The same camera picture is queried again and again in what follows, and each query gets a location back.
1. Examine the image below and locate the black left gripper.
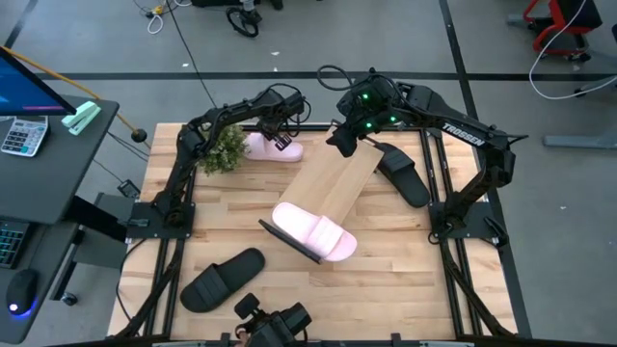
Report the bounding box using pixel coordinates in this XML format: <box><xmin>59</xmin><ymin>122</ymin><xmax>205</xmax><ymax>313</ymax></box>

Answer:
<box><xmin>262</xmin><ymin>91</ymin><xmax>307</xmax><ymax>152</ymax></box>

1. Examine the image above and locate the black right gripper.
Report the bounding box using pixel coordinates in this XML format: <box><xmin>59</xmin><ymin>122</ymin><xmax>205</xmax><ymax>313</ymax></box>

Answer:
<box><xmin>326</xmin><ymin>82</ymin><xmax>388</xmax><ymax>159</ymax></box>

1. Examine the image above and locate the grey desk foot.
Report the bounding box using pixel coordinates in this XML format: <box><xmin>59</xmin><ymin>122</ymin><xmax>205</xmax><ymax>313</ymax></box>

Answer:
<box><xmin>542</xmin><ymin>75</ymin><xmax>617</xmax><ymax>150</ymax></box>

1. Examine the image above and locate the computer monitor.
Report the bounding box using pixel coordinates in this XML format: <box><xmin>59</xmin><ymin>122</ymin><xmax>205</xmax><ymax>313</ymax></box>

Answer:
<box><xmin>0</xmin><ymin>45</ymin><xmax>78</xmax><ymax>118</ymax></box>

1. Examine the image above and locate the white floor cable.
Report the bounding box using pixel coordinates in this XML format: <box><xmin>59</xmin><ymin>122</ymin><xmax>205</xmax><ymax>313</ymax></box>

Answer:
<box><xmin>527</xmin><ymin>0</ymin><xmax>617</xmax><ymax>102</ymax></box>

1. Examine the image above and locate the black handheld camera rig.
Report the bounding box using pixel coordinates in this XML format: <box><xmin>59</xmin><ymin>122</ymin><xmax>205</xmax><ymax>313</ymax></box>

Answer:
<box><xmin>233</xmin><ymin>292</ymin><xmax>313</xmax><ymax>347</ymax></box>

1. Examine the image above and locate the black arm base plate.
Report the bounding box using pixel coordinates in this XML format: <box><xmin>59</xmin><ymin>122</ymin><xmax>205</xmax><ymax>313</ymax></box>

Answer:
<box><xmin>125</xmin><ymin>200</ymin><xmax>197</xmax><ymax>241</ymax></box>
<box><xmin>427</xmin><ymin>200</ymin><xmax>500</xmax><ymax>241</ymax></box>

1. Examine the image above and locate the black floor cable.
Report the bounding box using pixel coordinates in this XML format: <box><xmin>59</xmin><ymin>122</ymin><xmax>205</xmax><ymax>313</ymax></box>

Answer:
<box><xmin>165</xmin><ymin>0</ymin><xmax>219</xmax><ymax>110</ymax></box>

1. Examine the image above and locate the yellow cable with black ball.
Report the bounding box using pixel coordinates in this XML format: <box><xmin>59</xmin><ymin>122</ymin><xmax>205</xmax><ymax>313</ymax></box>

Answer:
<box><xmin>0</xmin><ymin>45</ymin><xmax>148</xmax><ymax>145</ymax></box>

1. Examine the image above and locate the black office desk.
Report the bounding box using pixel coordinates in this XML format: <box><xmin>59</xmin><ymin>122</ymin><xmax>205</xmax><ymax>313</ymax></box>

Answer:
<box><xmin>0</xmin><ymin>95</ymin><xmax>121</xmax><ymax>345</ymax></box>

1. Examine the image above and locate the black power adapter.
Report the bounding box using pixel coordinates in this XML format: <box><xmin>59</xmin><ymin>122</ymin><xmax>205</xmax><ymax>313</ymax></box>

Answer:
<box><xmin>116</xmin><ymin>178</ymin><xmax>143</xmax><ymax>200</ymax></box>

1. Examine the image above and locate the black computer mouse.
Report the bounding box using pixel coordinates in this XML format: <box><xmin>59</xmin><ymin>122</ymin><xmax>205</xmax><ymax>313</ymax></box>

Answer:
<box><xmin>5</xmin><ymin>268</ymin><xmax>40</xmax><ymax>319</ymax></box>

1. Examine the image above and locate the backlit black keyboard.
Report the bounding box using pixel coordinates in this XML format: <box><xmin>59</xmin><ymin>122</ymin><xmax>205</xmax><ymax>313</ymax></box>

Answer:
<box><xmin>0</xmin><ymin>219</ymin><xmax>31</xmax><ymax>271</ymax></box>

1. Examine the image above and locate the black coiled cable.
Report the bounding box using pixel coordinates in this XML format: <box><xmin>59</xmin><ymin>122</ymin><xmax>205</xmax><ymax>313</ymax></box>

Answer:
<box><xmin>226</xmin><ymin>4</ymin><xmax>264</xmax><ymax>40</ymax></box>

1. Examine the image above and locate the wooden shelf black metal frame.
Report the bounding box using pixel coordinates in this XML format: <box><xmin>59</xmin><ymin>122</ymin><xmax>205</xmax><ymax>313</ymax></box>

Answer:
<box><xmin>257</xmin><ymin>123</ymin><xmax>387</xmax><ymax>265</ymax></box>

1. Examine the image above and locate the grey desk calculator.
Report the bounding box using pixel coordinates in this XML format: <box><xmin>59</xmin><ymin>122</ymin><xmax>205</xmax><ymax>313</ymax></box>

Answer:
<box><xmin>0</xmin><ymin>115</ymin><xmax>50</xmax><ymax>159</ymax></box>

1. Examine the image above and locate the mint green stapler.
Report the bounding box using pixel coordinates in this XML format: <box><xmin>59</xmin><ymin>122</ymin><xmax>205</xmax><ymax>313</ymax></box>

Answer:
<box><xmin>60</xmin><ymin>100</ymin><xmax>103</xmax><ymax>137</ymax></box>

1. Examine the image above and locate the pink rubber slide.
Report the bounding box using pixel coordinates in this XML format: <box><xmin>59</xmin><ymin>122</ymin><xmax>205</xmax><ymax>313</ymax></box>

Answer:
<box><xmin>243</xmin><ymin>132</ymin><xmax>306</xmax><ymax>163</ymax></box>
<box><xmin>271</xmin><ymin>200</ymin><xmax>359</xmax><ymax>263</ymax></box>

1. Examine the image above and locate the red and black cart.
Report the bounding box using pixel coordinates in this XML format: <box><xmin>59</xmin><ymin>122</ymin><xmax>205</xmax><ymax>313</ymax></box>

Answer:
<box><xmin>506</xmin><ymin>0</ymin><xmax>604</xmax><ymax>63</ymax></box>

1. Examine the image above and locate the black rubber slide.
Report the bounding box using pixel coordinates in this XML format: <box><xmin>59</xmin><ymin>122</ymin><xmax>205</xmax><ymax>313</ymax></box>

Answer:
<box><xmin>179</xmin><ymin>247</ymin><xmax>267</xmax><ymax>314</ymax></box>
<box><xmin>374</xmin><ymin>142</ymin><xmax>432</xmax><ymax>209</ymax></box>

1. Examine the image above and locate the white cable yellow plug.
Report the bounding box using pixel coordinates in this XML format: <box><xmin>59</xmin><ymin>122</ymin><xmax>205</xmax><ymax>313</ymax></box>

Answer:
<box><xmin>144</xmin><ymin>0</ymin><xmax>193</xmax><ymax>36</ymax></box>

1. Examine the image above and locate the black aluminium table frame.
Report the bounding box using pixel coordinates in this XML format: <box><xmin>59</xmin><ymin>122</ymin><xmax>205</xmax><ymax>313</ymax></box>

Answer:
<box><xmin>108</xmin><ymin>122</ymin><xmax>521</xmax><ymax>341</ymax></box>

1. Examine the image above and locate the green potted plant black pot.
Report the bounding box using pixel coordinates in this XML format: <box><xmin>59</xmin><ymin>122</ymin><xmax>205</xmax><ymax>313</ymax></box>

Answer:
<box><xmin>198</xmin><ymin>123</ymin><xmax>250</xmax><ymax>176</ymax></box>

